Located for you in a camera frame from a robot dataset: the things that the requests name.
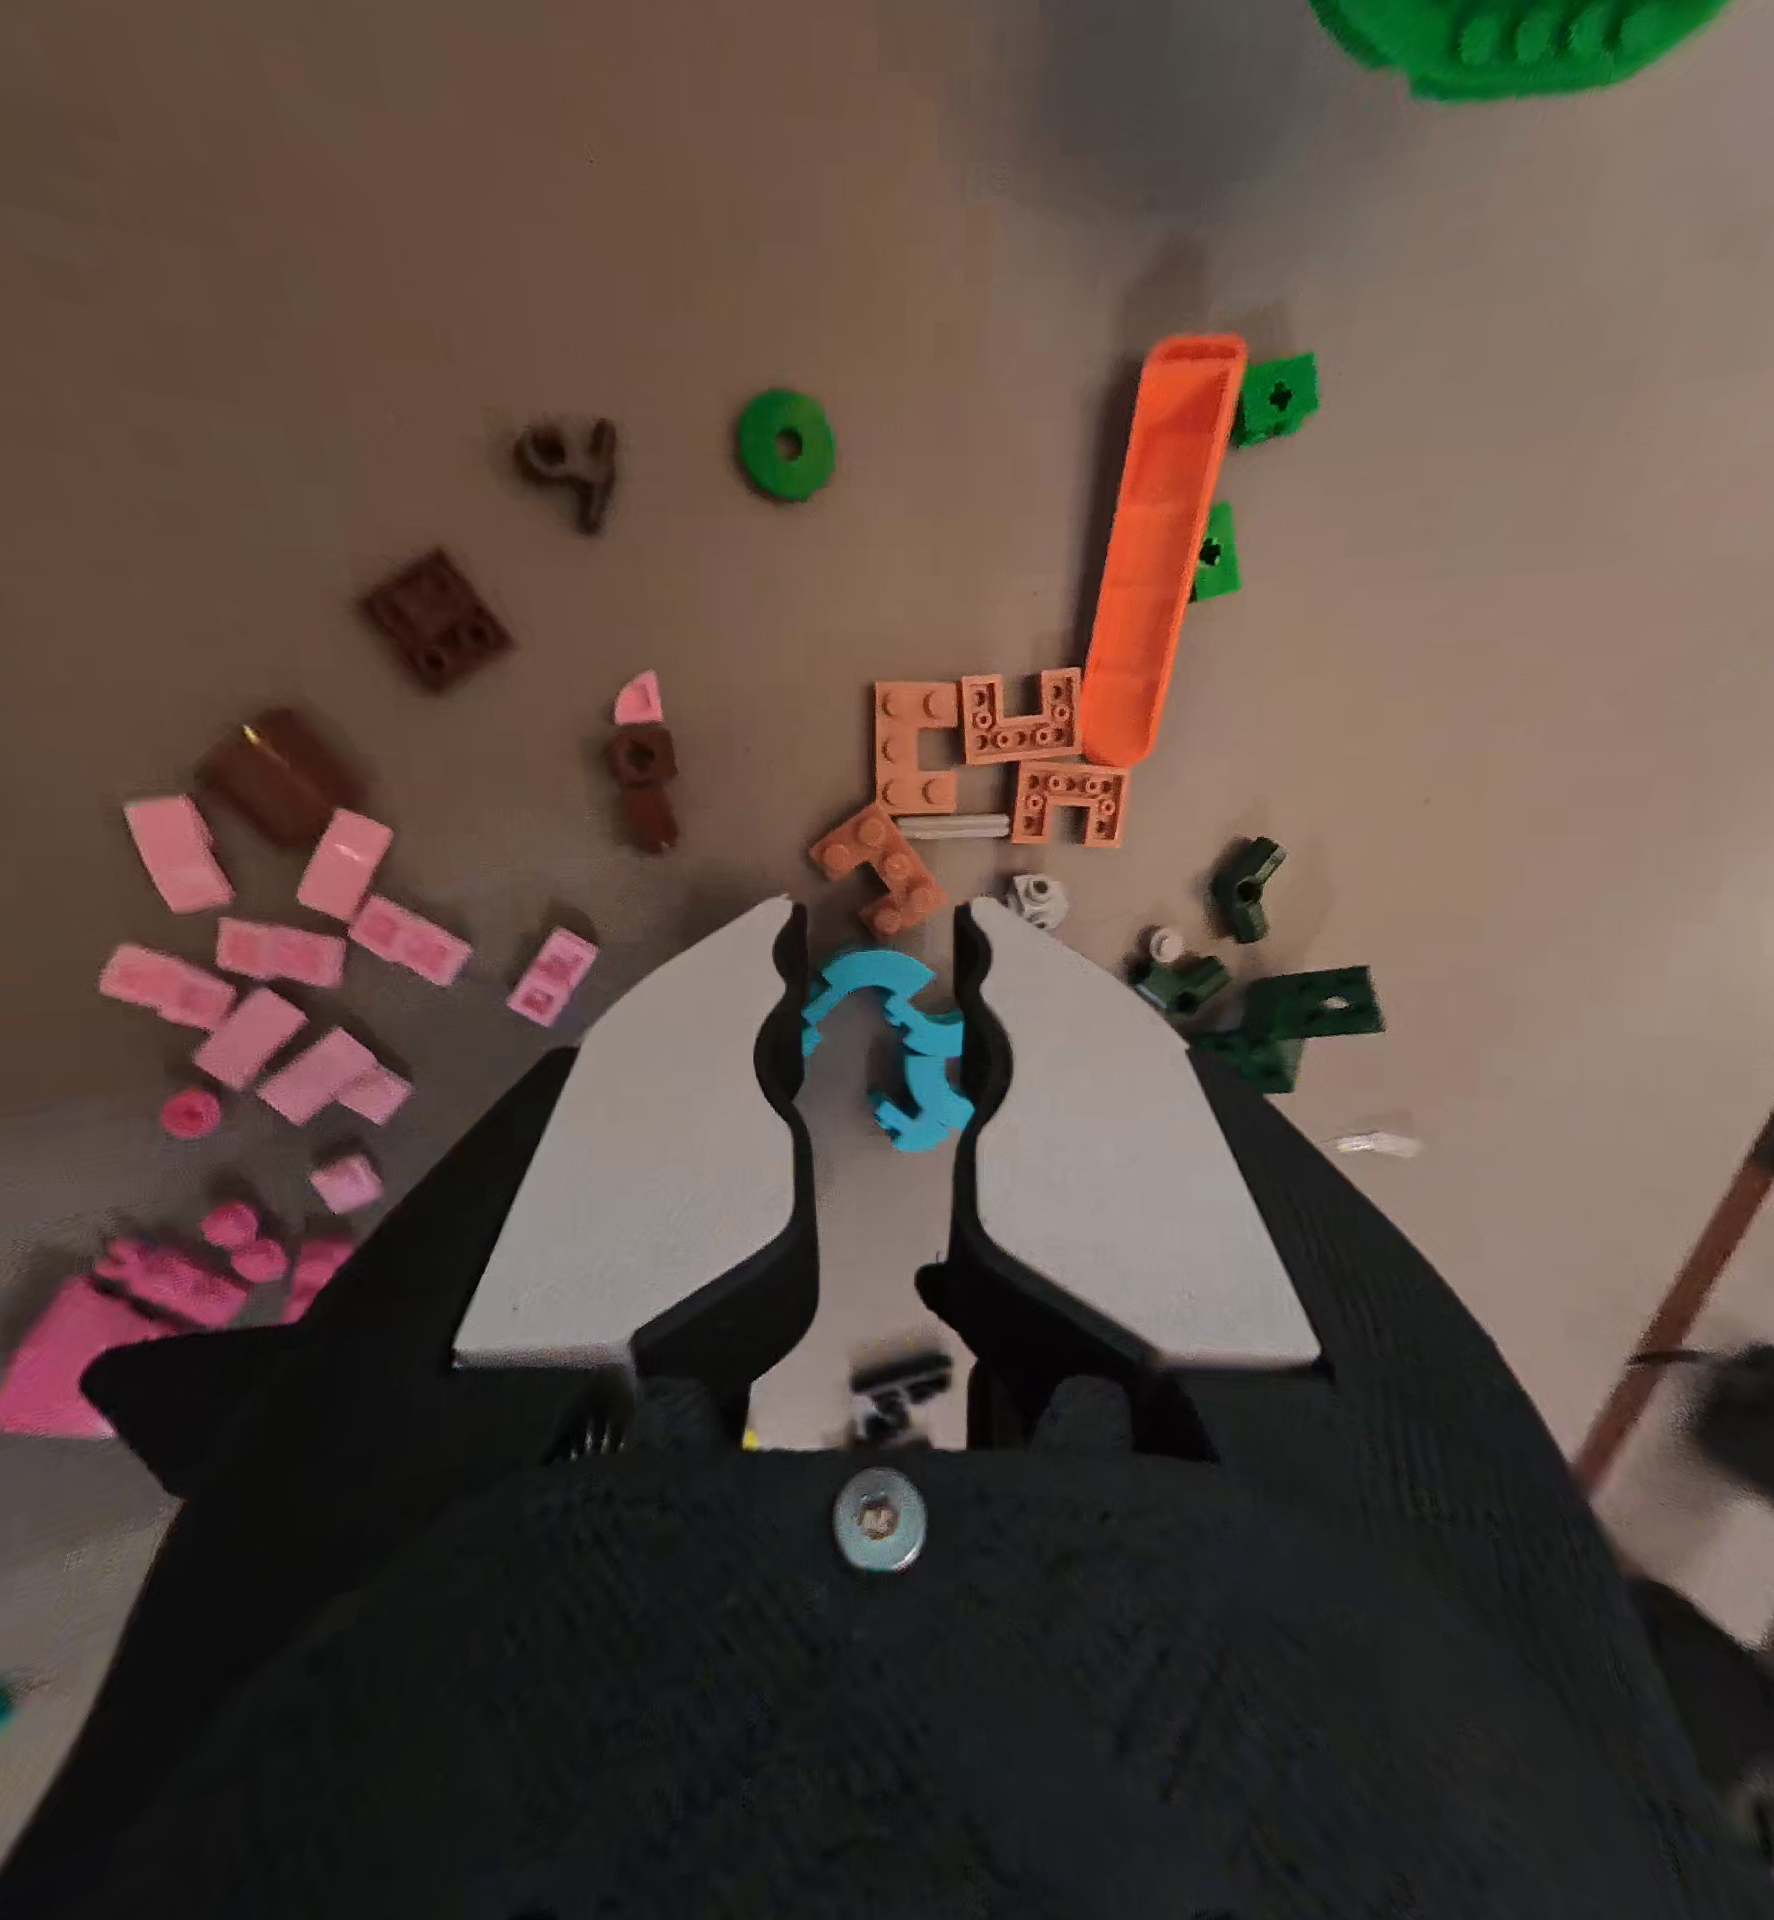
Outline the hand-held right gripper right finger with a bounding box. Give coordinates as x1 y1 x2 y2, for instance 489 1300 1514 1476
914 898 1325 1375

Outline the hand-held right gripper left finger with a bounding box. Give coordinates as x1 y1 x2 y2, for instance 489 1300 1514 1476
452 895 824 1375

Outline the blue lego arch piece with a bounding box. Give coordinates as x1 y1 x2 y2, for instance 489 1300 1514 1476
801 949 935 1055
868 1007 973 1153

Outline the green and pink lego build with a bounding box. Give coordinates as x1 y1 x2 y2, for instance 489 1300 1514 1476
1308 0 1737 104

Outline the dark green lego elbow piece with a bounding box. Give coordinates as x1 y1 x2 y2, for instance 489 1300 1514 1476
1208 839 1288 946

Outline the large dark green lego piece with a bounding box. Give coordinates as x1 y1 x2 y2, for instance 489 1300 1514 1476
1192 966 1386 1093

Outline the black lego piece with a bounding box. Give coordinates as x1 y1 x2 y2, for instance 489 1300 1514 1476
846 1355 958 1446

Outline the small brown lego piece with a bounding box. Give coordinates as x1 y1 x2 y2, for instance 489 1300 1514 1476
602 727 682 856

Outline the pile of pink lego pieces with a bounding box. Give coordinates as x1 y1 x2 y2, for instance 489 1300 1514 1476
0 792 604 1446

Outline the brown lego slope brick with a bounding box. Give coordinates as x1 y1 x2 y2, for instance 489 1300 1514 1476
193 705 365 842

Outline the brown square lego plate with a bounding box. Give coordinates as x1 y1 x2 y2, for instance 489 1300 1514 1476
359 548 514 694

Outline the orange lego brick separator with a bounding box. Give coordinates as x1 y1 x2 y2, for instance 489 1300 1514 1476
1081 334 1251 769

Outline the brown lego branch piece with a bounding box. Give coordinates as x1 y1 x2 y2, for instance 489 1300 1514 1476
512 417 619 536

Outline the brown wooden table leg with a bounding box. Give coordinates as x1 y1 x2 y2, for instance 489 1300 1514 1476
1573 976 1774 1504

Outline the black blurred object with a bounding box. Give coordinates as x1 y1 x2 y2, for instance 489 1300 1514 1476
1628 1339 1774 1569

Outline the green round lego ring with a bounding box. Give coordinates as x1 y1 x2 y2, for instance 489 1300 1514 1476
734 391 840 504

